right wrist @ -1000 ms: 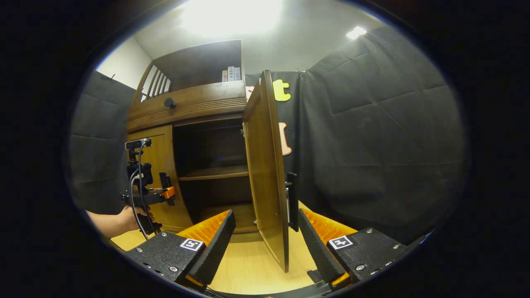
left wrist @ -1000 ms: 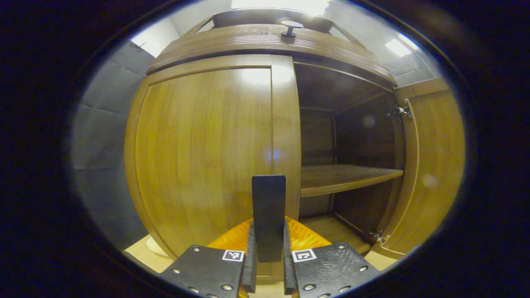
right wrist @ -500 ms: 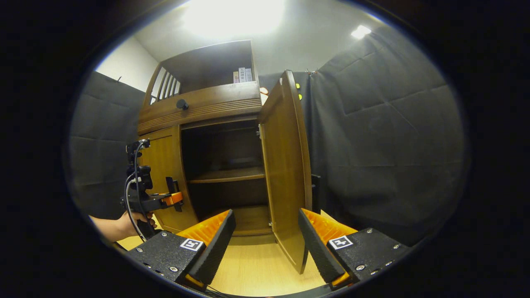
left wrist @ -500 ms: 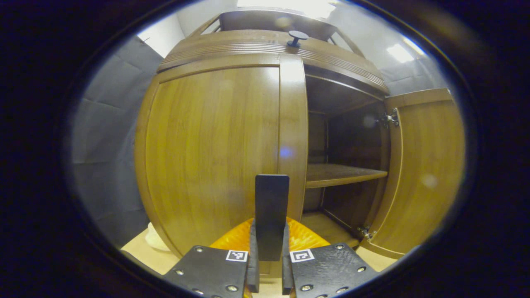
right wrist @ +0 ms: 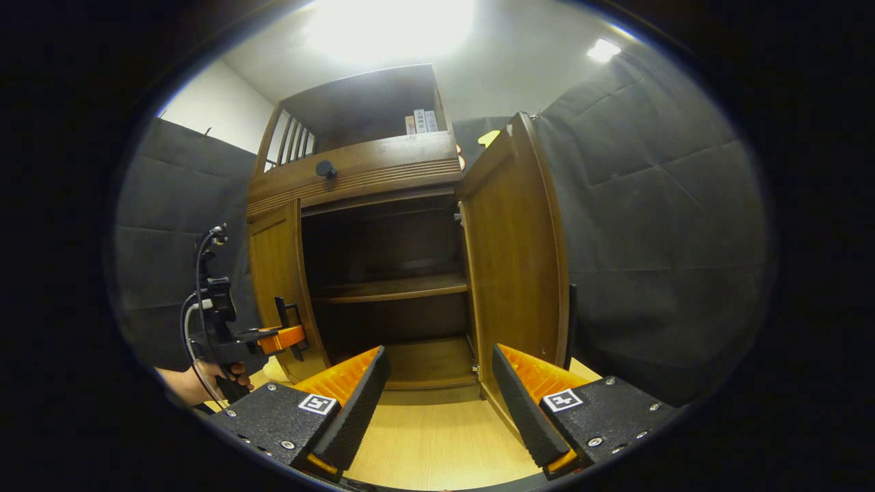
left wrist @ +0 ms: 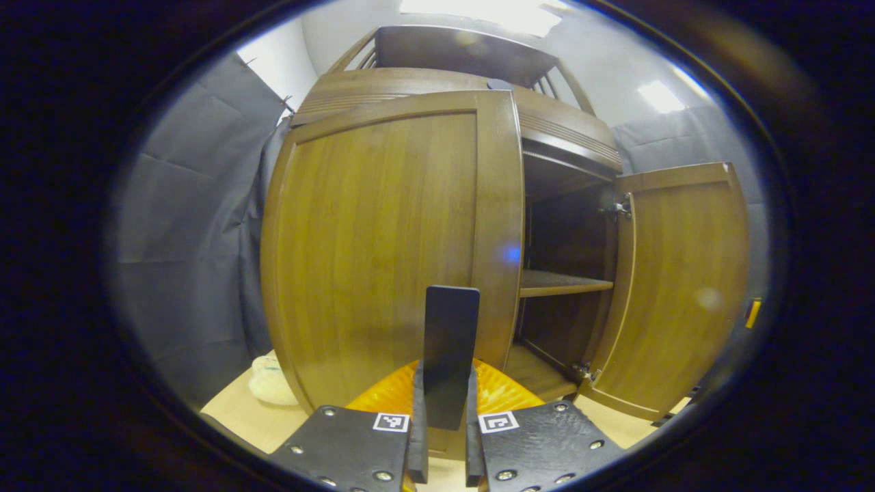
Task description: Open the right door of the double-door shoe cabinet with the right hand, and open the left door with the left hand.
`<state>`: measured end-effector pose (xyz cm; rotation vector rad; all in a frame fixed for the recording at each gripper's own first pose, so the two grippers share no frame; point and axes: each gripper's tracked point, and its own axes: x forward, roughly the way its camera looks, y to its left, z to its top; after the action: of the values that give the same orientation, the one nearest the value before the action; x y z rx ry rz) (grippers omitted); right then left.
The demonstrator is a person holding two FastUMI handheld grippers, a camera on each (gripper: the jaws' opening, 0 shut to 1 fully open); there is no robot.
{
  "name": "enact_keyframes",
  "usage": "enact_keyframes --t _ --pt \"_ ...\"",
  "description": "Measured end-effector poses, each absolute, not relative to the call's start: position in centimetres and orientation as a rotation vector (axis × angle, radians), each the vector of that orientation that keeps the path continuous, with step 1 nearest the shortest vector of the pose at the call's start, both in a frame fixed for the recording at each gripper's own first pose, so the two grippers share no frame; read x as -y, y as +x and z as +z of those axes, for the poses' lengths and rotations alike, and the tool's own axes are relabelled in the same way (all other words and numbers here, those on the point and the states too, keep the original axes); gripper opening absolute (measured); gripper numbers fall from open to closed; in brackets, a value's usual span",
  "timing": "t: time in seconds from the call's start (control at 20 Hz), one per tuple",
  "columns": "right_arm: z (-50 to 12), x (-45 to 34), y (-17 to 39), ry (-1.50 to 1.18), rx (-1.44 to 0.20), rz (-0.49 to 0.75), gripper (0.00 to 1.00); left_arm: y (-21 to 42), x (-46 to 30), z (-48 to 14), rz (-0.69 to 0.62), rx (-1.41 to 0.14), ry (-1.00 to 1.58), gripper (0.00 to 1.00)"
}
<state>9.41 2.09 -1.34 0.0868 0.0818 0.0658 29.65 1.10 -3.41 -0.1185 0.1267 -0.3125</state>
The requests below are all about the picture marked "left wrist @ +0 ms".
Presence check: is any wooden cabinet door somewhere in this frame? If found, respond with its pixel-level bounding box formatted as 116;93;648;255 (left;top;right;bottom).
578;162;751;422
260;90;526;460

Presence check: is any wooden inner cabinet shelf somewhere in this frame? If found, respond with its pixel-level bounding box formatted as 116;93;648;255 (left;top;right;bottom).
518;269;614;298

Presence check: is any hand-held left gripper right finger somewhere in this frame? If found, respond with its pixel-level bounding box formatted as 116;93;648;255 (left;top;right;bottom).
465;359;626;492

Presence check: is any wooden cabinet drawer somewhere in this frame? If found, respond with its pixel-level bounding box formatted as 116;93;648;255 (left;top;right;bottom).
291;67;623;172

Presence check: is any cream soft object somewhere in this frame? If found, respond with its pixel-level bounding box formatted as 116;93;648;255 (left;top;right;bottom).
248;353;299;406

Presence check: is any large rectangular ceiling light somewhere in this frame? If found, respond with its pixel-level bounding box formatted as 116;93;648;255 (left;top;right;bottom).
400;0;568;38

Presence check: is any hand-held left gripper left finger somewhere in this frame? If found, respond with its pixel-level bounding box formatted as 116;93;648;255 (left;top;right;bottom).
270;360;429;492

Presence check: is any small ceiling light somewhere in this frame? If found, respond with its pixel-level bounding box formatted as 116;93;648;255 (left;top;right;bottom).
637;80;686;114

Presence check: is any brown wooden shoe cabinet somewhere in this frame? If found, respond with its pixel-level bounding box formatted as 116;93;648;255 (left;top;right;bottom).
260;26;751;460

